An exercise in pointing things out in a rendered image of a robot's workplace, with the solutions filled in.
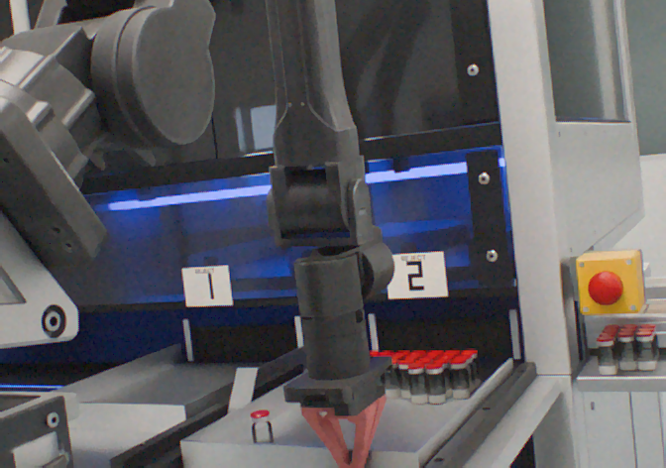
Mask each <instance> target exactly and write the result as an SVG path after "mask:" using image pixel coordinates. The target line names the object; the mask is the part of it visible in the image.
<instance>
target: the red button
mask: <svg viewBox="0 0 666 468"><path fill-rule="evenodd" d="M588 291H589V295H590V297H591V298H592V299H593V301H594V302H595V303H597V304H599V305H605V306H607V305H612V304H614V303H616V302H617V301H618V300H619V299H620V297H621V295H622V293H623V283H622V281H621V279H620V277H619V276H618V275H617V274H616V273H614V272H610V271H601V272H598V273H596V274H595V275H594V276H593V277H592V279H591V280H590V282H589V285H588Z"/></svg>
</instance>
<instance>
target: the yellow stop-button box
mask: <svg viewBox="0 0 666 468"><path fill-rule="evenodd" d="M576 271H577V282H578V292H579V303H580V311H581V313H583V314H585V315H591V314H628V313H639V312H640V310H641V309H642V308H643V305H644V304H645V302H646V296H645V286H644V275H643V265H642V255H641V248H639V247H637V248H621V249H604V250H603V251H588V252H585V253H584V255H582V256H581V257H580V258H579V259H578V260H576ZM601 271H610V272H614V273H616V274H617V275H618V276H619V277H620V279H621V281H622V283H623V293H622V295H621V297H620V299H619V300H618V301H617V302H616V303H614V304H612V305H607V306H605V305H599V304H597V303H595V302H594V301H593V299H592V298H591V297H590V295H589V291H588V285H589V282H590V280H591V279H592V277H593V276H594V275H595V274H596V273H598V272H601Z"/></svg>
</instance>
